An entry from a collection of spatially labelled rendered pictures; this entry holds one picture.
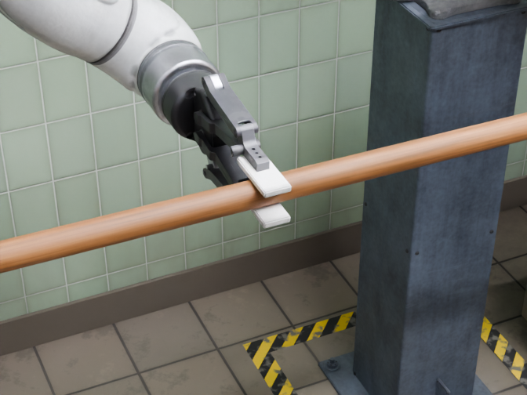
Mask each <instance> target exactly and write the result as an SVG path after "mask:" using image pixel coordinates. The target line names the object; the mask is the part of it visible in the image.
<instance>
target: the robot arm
mask: <svg viewBox="0 0 527 395"><path fill-rule="evenodd" d="M391 1H414V2H415V3H417V4H418V5H419V6H421V7H422V8H423V9H425V10H426V12H427V14H428V16H429V17H430V18H432V19H435V20H443V19H445V18H448V17H450V16H453V15H456V14H460V13H467V12H470V11H475V10H479V9H485V8H489V7H493V6H497V5H509V4H517V3H519V2H520V1H521V0H391ZM0 13H1V14H2V15H3V16H4V17H5V18H7V19H8V20H9V21H10V22H12V23H13V24H15V25H16V26H17V27H18V28H19V29H21V30H22V31H24V32H26V33H27V34H29V35H30V36H32V37H33V38H36V39H37V40H39V41H40V42H42V43H44V44H46V45H48V46H49V47H51V48H53V49H55V50H57V51H60V52H62V53H64V54H67V55H70V56H74V57H77V58H79V59H81V60H84V61H85V62H87V63H90V64H91V65H93V66H94V67H96V68H98V69H99V70H101V71H102V72H104V73H105V74H107V75H109V76H110V77H112V78H113V79H114V80H115V81H117V82H118V83H120V84H121V85H122V86H124V87H125V88H126V89H128V90H129V91H134V92H135V93H136V94H137V95H139V96H142V97H143V98H144V100H145V101H146V103H147V104H148V105H149V106H150V107H151V109H152V110H153V111H154V112H155V114H156V115H157V116H158V118H159V119H160V120H161V121H163V122H165V123H166V124H168V125H171V126H172V127H173V128H174V129H175V131H176V132H177V133H178V134H179V135H181V136H182V137H184V138H187V139H189V140H194V141H195V142H196V143H197V145H199V147H200V150H201V152H202V153H203V154H205V155H207V159H208V165H206V168H204V169H203V175H204V177H205V178H206V179H210V180H211V181H212V182H213V183H214V184H215V186H216V187H224V186H227V185H231V184H234V183H240V182H243V181H246V180H251V181H252V183H253V184H254V185H255V187H256V188H257V189H258V191H259V192H260V193H261V194H262V195H263V197H264V198H268V197H272V196H275V195H278V194H284V193H287V192H290V191H291V187H292V186H291V185H290V184H289V183H288V181H287V180H286V179H285V178H284V176H283V175H282V174H281V173H280V172H279V171H278V170H277V169H276V167H275V166H274V165H273V164H272V162H271V161H270V160H269V159H268V157H267V155H266V154H265V153H264V152H263V151H262V150H261V145H260V141H259V140H258V139H257V138H256V137H255V133H258V132H259V126H258V124H257V123H256V121H255V120H254V119H253V117H252V115H251V114H250V113H249V112H248V111H247V109H246V108H245V106H244V105H243V103H242V102H241V100H240V99H239V98H238V97H237V95H236V94H235V93H234V91H233V90H232V88H231V87H230V85H229V83H228V81H227V78H226V76H225V74H224V73H220V72H219V71H218V70H217V68H216V67H215V66H214V65H213V63H212V62H211V61H210V60H209V58H208V57H207V55H206V54H205V53H204V52H203V51H202V47H201V44H200V42H199V40H198V39H197V37H196V35H195V34H194V32H193V31H192V30H191V28H190V27H189V26H188V25H187V23H186V22H185V21H184V20H183V19H182V18H181V17H180V16H179V15H178V14H177V13H176V12H175V11H174V10H173V9H171V8H170V7H169V6H168V5H166V4H165V3H164V2H161V1H159V0H0ZM241 123H245V124H244V125H241ZM240 155H243V156H242V157H241V156H240ZM251 212H252V213H253V215H254V216H255V217H256V218H257V220H258V221H259V222H260V224H261V225H262V227H263V228H264V229H265V228H268V227H272V226H277V225H280V224H283V223H288V222H289V221H290V216H289V214H288V213H287V211H286V210H285V209H284V208H283V207H282V205H281V204H280V203H276V204H273V205H268V206H264V207H261V208H255V209H252V210H251Z"/></svg>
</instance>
